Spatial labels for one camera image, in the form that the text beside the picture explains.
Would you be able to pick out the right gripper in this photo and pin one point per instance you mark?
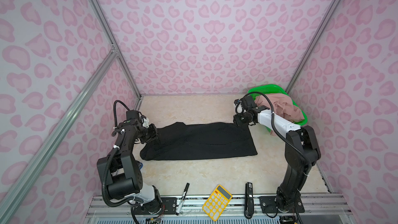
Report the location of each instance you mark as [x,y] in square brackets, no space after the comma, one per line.
[236,117]

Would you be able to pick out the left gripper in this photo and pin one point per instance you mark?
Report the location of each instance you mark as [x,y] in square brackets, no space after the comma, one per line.
[153,133]

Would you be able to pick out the black shirt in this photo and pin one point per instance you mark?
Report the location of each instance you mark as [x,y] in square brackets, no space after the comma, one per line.
[218,140]

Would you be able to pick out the pink garment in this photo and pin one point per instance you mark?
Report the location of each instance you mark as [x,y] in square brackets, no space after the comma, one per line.
[284,107]

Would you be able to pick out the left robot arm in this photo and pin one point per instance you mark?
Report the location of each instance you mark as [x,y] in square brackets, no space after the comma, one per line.
[121,178]

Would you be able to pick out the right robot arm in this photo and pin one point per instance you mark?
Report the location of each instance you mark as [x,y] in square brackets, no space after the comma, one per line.
[301,152]

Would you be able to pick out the green plastic laundry basket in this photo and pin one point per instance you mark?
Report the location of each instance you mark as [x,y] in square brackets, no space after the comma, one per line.
[272,88]

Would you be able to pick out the black marker pen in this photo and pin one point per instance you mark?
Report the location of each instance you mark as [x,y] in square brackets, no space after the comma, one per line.
[183,197]

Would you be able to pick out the yellow calculator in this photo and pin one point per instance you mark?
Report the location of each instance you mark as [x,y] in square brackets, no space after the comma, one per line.
[217,202]

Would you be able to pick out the black stapler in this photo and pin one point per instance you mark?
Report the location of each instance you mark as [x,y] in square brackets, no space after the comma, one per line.
[249,209]

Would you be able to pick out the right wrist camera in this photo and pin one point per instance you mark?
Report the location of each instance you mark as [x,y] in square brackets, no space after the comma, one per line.
[247,104]

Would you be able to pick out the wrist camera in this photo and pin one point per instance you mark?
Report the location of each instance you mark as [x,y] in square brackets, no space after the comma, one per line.
[247,104]
[134,115]

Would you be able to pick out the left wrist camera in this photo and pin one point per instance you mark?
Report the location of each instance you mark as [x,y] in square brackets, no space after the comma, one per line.
[134,115]

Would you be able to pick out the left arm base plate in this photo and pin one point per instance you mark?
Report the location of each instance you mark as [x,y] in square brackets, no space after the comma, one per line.
[168,207]

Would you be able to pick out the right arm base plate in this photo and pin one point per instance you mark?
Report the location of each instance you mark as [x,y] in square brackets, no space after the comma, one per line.
[268,206]

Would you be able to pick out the aluminium mounting rail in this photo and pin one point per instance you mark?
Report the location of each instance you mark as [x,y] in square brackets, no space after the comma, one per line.
[319,208]

